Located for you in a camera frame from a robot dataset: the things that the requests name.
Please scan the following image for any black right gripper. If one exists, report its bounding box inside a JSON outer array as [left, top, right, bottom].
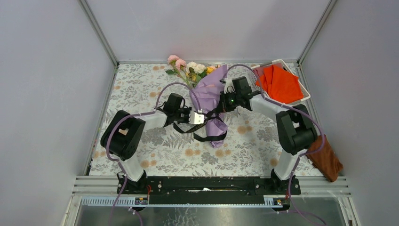
[[216, 90, 241, 113]]

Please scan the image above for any black strap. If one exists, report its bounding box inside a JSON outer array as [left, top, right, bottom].
[[172, 107, 228, 143]]

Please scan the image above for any pink and purple wrapping paper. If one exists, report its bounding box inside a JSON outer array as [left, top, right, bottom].
[[190, 65, 228, 137]]

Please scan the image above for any white fake flower stem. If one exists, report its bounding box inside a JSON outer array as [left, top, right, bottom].
[[185, 62, 207, 84]]

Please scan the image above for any pink fake flower stem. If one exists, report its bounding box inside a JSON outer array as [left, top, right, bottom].
[[165, 55, 192, 87]]

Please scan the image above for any yellow fake flower bunch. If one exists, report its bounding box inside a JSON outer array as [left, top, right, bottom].
[[206, 65, 219, 75]]

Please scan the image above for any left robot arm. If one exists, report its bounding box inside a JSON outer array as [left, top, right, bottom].
[[100, 93, 193, 194]]

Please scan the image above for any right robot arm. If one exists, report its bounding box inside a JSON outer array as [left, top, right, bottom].
[[216, 76, 318, 194]]

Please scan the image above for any floral patterned tablecloth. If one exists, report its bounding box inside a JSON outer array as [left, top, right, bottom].
[[99, 64, 282, 177]]

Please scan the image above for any orange folded paper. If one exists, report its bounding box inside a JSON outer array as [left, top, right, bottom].
[[255, 65, 304, 104]]

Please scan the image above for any brown cloth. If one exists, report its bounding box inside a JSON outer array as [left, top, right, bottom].
[[306, 135, 343, 182]]

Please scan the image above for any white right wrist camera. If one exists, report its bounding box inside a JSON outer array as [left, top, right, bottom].
[[224, 79, 235, 93]]

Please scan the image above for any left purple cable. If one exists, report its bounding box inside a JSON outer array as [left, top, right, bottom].
[[105, 82, 203, 226]]

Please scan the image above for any purple cable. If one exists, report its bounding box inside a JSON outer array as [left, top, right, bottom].
[[219, 64, 327, 226], [105, 82, 203, 226]]

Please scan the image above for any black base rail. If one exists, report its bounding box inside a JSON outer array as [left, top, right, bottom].
[[117, 176, 301, 205]]

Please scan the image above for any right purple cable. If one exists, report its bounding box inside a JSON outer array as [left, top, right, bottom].
[[219, 64, 327, 226]]

